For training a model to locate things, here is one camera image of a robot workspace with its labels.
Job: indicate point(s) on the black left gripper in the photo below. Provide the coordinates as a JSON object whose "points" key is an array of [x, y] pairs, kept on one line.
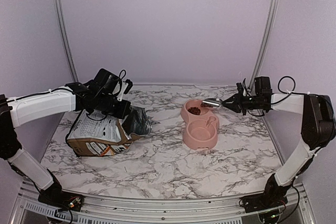
{"points": [[122, 112]]}

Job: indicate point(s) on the right aluminium frame post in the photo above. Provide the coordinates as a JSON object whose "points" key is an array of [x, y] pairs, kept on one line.
{"points": [[273, 6]]}

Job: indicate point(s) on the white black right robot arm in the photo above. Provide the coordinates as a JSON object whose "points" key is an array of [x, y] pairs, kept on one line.
{"points": [[314, 130]]}

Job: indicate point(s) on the brown white dog food bag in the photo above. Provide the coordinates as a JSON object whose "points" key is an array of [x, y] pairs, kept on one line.
{"points": [[98, 135]]}

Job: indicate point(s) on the pink double pet bowl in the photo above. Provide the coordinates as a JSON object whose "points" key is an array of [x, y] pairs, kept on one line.
{"points": [[201, 131]]}

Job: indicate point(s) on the front aluminium frame rail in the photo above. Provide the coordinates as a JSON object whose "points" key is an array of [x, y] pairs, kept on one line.
{"points": [[108, 209]]}

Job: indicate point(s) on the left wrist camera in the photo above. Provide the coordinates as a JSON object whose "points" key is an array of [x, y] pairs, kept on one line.
{"points": [[124, 88]]}

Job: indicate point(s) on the brown dog food kibble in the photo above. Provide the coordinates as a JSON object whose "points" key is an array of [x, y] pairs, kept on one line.
{"points": [[198, 110]]}

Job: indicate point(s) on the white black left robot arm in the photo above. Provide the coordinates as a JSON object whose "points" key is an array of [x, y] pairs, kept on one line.
{"points": [[104, 93]]}

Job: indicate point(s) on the aluminium frame post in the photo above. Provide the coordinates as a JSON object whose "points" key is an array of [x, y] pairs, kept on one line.
{"points": [[65, 40], [273, 6]]}

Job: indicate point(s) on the left aluminium frame post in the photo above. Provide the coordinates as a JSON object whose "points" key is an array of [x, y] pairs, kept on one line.
{"points": [[65, 40]]}

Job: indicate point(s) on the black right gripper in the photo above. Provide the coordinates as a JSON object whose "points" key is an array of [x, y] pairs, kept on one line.
{"points": [[235, 104]]}

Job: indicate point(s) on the silver metal scoop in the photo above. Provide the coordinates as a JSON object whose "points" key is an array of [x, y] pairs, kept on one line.
{"points": [[212, 103]]}

